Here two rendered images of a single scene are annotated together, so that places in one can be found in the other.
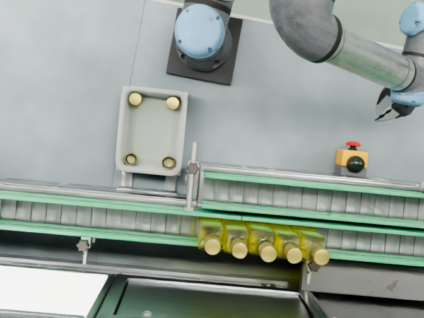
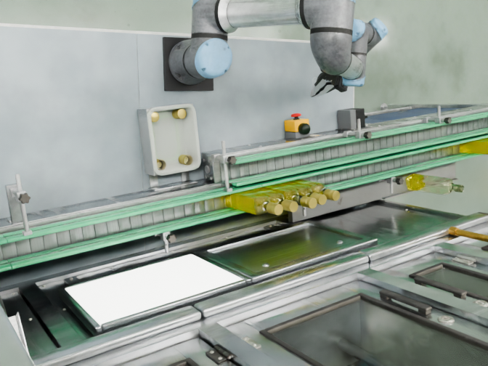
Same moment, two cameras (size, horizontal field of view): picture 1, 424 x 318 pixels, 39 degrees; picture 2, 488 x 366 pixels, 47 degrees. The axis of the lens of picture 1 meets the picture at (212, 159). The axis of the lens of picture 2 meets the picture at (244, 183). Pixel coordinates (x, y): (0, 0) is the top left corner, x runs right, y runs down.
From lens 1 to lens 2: 0.91 m
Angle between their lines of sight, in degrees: 30
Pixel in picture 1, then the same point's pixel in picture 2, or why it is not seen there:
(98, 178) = (131, 186)
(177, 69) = (173, 86)
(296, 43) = (333, 66)
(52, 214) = (123, 224)
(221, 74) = (205, 83)
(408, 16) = not seen: hidden behind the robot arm
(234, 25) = not seen: hidden behind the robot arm
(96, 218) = (156, 216)
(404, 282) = (345, 197)
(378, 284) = (332, 203)
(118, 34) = (121, 66)
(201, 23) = (218, 53)
